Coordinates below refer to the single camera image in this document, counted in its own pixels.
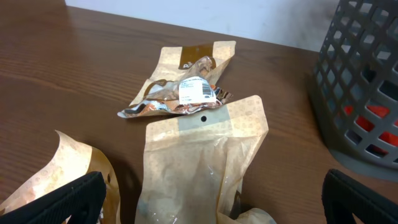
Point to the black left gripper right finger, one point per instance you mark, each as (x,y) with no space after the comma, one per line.
(345,199)

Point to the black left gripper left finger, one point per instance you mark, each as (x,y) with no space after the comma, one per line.
(80,201)

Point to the orange yellow cracker package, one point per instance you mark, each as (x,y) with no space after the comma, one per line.
(387,137)

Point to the beige snack pouch bottom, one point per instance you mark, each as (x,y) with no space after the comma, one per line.
(71,160)

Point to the beige snack pouch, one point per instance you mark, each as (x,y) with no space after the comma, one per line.
(194,165)
(71,160)
(184,81)

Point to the beige snack pouch middle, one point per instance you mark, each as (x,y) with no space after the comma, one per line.
(194,165)

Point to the grey plastic basket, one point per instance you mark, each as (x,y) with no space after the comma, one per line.
(357,65)

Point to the beige snack pouch top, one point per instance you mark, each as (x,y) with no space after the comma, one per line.
(184,81)

